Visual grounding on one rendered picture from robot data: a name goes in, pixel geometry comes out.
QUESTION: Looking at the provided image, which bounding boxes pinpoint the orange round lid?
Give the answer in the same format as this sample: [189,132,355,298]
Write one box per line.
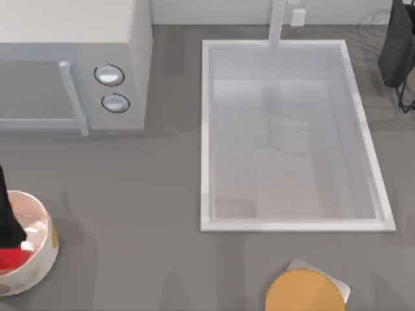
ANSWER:
[265,270,346,311]

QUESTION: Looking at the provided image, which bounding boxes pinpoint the red block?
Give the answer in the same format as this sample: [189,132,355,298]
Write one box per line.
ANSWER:
[0,243,35,272]

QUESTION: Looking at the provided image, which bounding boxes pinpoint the white spotted bowl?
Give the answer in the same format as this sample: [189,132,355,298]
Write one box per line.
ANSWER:
[0,190,60,297]

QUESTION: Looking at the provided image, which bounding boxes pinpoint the large microwave knob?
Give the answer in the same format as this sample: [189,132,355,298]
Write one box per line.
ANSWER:
[93,63,125,87]

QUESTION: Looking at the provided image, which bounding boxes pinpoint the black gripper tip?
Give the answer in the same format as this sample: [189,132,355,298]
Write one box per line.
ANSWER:
[0,165,28,250]

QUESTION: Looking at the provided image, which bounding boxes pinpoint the microwave door handle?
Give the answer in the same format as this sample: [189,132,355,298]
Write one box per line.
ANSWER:
[58,60,90,137]

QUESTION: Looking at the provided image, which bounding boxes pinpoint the white wall socket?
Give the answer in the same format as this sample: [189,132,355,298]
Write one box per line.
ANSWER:
[290,8,307,27]

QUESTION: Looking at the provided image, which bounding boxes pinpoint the tall white tap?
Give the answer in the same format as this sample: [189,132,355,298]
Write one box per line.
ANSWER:
[268,0,286,51]

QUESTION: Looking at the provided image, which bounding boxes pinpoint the pale microwave oven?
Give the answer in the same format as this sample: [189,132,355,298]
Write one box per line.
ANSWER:
[0,0,154,132]

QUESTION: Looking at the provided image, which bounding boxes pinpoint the small microwave knob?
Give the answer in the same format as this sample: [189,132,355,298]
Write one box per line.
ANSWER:
[101,93,131,114]

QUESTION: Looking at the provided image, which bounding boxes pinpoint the white sink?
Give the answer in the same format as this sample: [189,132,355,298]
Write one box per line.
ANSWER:
[200,40,397,233]

